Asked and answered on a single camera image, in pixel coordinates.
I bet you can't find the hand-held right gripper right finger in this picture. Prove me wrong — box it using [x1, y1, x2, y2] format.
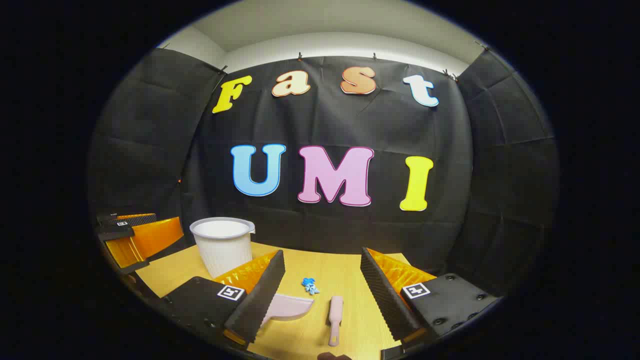
[360, 246, 502, 347]

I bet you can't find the white ribbed garbage bin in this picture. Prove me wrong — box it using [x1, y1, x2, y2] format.
[189, 216, 256, 279]

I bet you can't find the wooden desktop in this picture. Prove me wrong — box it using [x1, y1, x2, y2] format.
[135, 241, 438, 360]

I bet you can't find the small pale pink broom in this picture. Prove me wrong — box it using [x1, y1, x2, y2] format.
[327, 295, 345, 347]

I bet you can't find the black backdrop cloth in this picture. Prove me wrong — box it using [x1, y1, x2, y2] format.
[87, 47, 560, 296]

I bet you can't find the pale pink dustpan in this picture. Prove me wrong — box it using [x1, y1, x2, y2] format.
[260, 292, 315, 328]

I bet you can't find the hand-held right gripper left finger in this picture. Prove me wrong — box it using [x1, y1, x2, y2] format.
[161, 249, 287, 347]

